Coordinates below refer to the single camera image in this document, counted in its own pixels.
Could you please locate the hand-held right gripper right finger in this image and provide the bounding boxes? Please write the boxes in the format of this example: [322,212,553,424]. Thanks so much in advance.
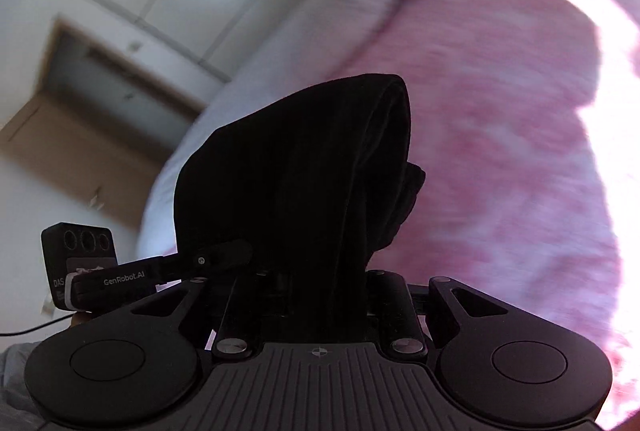
[367,272,511,356]

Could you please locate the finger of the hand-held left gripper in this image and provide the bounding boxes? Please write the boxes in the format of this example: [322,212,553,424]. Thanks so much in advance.
[162,239,253,283]

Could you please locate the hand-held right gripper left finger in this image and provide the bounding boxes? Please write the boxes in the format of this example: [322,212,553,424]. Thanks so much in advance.
[131,273,263,359]

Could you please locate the grey striped quilt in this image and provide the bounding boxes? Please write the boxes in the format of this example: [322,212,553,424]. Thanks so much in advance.
[135,0,471,262]

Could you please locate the black cable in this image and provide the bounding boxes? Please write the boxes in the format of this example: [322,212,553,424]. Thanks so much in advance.
[0,315,72,338]

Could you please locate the black pants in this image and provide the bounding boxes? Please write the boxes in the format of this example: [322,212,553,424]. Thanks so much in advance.
[172,74,427,342]

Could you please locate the person's grey clothing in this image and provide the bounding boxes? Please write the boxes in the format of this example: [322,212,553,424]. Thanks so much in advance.
[0,342,43,431]

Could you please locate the pink rose bed sheet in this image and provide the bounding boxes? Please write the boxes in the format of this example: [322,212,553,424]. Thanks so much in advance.
[320,0,640,431]

